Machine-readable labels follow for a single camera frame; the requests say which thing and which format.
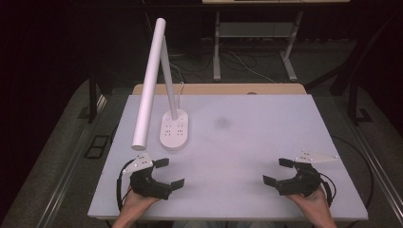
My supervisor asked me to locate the white lamp cable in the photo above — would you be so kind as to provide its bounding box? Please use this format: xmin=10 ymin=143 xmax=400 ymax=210
xmin=175 ymin=81 xmax=185 ymax=110

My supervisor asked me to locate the white floor cable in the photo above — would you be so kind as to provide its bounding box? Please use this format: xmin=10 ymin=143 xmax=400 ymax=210
xmin=227 ymin=50 xmax=278 ymax=85

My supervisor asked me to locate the person's left hand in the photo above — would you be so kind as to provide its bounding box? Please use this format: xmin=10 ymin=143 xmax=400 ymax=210
xmin=118 ymin=188 xmax=160 ymax=219

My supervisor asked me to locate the white desk lamp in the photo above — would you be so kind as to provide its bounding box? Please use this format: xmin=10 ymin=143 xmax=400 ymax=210
xmin=131 ymin=17 xmax=189 ymax=152

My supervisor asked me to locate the black metal stand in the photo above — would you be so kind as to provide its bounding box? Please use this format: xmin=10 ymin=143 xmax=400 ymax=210
xmin=347 ymin=77 xmax=374 ymax=126
xmin=87 ymin=70 xmax=100 ymax=124

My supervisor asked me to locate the long black floor cable loop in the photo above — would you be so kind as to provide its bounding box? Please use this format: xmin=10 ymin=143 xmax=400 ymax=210
xmin=331 ymin=135 xmax=375 ymax=212

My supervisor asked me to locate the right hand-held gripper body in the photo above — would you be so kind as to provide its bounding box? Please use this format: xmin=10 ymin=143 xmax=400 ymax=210
xmin=275 ymin=150 xmax=339 ymax=198

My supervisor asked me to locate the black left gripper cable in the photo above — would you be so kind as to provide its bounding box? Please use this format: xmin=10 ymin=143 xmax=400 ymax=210
xmin=115 ymin=159 xmax=135 ymax=213

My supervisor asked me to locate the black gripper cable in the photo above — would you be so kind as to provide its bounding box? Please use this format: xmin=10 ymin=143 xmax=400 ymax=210
xmin=115 ymin=159 xmax=135 ymax=213
xmin=318 ymin=172 xmax=337 ymax=207

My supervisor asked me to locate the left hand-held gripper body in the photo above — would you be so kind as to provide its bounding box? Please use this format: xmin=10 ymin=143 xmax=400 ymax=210
xmin=123 ymin=152 xmax=174 ymax=201

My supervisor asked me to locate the aluminium floor rail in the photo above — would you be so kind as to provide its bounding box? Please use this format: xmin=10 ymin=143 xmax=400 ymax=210
xmin=36 ymin=94 xmax=108 ymax=228
xmin=336 ymin=101 xmax=403 ymax=219

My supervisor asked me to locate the person's right hand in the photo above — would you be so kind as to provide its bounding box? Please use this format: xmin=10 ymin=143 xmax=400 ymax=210
xmin=284 ymin=185 xmax=333 ymax=219

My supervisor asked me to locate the grey metal desk frame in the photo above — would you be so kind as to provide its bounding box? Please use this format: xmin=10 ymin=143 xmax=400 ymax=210
xmin=212 ymin=10 xmax=304 ymax=83

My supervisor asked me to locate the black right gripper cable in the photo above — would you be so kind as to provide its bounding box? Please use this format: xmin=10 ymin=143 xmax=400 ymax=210
xmin=318 ymin=172 xmax=337 ymax=207

